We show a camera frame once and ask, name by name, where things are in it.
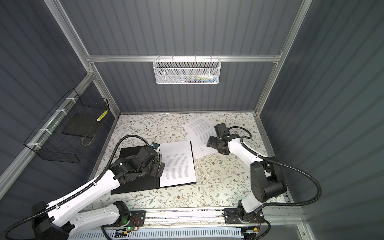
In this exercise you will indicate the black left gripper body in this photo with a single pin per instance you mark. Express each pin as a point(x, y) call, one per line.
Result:
point(152, 170)

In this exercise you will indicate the white ventilated front rail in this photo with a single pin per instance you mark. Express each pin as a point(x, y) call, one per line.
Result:
point(216, 233)

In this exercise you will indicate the pens in white basket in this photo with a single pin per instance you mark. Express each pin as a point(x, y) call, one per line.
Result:
point(205, 78)

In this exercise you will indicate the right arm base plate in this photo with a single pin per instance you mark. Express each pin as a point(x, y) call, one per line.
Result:
point(234, 216)

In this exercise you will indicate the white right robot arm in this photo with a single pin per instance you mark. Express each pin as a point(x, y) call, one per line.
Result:
point(267, 179)

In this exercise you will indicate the yellow green marker pen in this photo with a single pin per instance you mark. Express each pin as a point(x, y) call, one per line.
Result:
point(99, 119)

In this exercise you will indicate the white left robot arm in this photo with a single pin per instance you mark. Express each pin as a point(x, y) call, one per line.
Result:
point(67, 218)

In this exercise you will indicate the white wire mesh basket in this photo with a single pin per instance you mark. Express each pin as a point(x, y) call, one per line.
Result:
point(166, 73)

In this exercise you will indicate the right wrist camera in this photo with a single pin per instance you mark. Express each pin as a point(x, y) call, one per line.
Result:
point(222, 130)

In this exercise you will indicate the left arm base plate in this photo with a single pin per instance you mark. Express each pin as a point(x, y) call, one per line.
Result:
point(138, 217)

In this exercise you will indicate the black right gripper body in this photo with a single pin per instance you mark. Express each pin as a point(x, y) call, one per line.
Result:
point(222, 151)

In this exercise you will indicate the printed paper sheet back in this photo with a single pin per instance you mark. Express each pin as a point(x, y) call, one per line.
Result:
point(198, 132)

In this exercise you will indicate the black wire basket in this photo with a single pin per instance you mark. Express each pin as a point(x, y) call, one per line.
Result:
point(70, 131)

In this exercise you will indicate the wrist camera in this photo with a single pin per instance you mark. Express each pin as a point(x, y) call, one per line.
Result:
point(155, 146)
point(222, 130)

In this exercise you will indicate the red folder black inside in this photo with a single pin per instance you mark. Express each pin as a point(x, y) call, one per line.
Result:
point(140, 184)

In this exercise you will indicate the printed paper sheet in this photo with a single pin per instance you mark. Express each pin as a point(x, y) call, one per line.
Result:
point(179, 164)
point(198, 132)

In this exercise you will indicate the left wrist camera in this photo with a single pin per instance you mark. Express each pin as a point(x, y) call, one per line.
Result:
point(155, 146)

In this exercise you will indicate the floral patterned table mat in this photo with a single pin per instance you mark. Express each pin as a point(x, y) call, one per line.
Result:
point(221, 180)

